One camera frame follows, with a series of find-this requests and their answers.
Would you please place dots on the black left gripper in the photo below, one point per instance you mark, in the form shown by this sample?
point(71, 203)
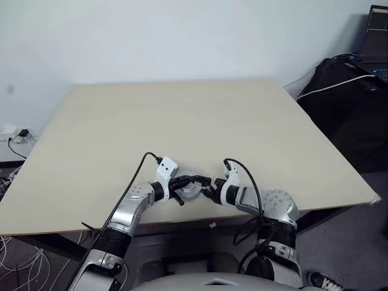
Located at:
point(175, 186)

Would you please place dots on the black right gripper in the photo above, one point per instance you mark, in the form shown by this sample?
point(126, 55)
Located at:
point(218, 191)

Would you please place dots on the round silver motor cover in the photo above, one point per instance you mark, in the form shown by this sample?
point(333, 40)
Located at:
point(191, 192)

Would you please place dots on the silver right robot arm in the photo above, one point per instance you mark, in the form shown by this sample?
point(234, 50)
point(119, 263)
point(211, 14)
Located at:
point(279, 206)

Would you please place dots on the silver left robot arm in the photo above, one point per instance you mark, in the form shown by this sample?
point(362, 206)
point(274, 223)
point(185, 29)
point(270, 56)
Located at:
point(121, 218)

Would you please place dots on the small white tag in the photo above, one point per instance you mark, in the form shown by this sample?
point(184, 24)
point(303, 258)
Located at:
point(213, 225)

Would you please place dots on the grey robot torso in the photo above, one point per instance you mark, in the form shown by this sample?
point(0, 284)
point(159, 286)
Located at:
point(209, 282)

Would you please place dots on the black white sneaker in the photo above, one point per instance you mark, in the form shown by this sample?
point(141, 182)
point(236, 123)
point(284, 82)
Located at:
point(324, 280)

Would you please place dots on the large black bag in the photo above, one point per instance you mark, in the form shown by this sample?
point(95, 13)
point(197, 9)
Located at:
point(345, 121)

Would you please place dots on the black plug adapter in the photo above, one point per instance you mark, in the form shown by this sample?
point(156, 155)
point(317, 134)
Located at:
point(23, 132)

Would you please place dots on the black laptop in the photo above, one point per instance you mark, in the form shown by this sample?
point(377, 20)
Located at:
point(376, 36)

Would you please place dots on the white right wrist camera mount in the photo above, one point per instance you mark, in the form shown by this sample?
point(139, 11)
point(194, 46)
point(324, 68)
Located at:
point(233, 179)

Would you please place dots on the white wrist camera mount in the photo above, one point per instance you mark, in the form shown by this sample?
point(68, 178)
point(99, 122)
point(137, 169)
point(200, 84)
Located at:
point(166, 168)
point(233, 179)

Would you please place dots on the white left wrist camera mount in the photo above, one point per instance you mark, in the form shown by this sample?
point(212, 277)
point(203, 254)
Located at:
point(166, 168)

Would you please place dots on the black metal table frame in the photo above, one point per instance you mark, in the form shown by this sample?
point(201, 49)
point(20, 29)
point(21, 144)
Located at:
point(60, 245)

